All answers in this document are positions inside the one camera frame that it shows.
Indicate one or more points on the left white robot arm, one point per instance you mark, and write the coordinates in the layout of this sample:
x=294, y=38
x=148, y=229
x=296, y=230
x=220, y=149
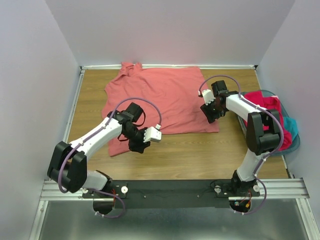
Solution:
x=68, y=165

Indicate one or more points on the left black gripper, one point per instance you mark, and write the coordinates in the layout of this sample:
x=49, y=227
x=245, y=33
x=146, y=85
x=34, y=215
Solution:
x=139, y=146

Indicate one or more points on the teal t shirt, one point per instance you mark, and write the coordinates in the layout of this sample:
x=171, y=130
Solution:
x=290, y=125

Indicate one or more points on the magenta t shirt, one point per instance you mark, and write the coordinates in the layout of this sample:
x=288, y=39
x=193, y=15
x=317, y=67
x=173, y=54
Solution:
x=262, y=132

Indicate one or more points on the teal plastic basket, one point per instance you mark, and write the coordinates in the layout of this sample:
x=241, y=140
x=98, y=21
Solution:
x=293, y=147

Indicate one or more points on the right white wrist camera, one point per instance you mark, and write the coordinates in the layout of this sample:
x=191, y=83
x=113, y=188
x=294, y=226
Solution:
x=208, y=96

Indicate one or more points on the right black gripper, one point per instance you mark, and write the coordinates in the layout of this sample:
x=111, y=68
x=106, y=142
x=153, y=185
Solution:
x=210, y=117

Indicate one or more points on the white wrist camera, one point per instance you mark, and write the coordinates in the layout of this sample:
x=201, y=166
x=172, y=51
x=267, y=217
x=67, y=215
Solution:
x=208, y=96
x=151, y=134

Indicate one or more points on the aluminium front rail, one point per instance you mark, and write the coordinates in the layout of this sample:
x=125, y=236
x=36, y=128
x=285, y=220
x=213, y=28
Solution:
x=290, y=188

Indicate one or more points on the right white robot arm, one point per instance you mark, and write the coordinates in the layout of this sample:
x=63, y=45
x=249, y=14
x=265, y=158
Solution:
x=234, y=101

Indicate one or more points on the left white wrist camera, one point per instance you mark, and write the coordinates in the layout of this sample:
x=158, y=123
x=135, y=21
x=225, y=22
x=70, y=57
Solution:
x=151, y=134

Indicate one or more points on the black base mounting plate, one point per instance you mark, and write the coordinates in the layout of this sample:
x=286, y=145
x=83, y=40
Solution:
x=165, y=194

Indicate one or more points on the salmon pink t shirt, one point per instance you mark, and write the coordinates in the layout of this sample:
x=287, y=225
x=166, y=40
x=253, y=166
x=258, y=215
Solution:
x=168, y=96

